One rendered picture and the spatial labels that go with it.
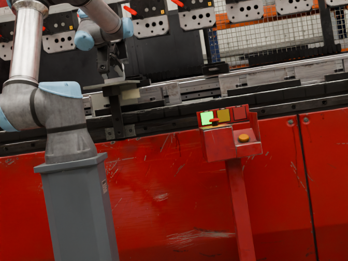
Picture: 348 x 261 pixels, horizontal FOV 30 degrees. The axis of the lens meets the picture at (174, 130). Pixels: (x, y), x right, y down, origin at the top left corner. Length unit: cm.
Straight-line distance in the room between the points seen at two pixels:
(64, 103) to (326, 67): 127
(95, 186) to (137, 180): 87
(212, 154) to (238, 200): 21
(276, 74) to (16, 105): 122
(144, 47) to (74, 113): 152
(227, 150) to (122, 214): 63
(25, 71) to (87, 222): 49
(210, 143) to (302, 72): 62
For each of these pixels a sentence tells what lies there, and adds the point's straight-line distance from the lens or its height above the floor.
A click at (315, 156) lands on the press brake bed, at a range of 264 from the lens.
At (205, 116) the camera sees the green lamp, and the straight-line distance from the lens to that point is 245.
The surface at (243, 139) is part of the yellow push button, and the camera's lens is 238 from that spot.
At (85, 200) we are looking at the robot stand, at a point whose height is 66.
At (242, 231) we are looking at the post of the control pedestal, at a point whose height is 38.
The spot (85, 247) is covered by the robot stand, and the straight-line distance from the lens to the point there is 186.
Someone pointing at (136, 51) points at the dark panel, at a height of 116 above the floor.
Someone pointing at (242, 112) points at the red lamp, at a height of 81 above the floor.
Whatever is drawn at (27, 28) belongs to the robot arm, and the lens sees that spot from 205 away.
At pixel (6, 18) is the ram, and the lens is 295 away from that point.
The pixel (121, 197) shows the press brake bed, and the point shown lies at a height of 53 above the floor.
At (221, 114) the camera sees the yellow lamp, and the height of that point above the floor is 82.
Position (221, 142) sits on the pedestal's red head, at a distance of 231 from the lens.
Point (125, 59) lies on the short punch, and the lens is 282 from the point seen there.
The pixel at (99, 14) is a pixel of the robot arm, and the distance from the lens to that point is 225.
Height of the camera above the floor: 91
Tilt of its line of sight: 3 degrees down
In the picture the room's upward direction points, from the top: 9 degrees counter-clockwise
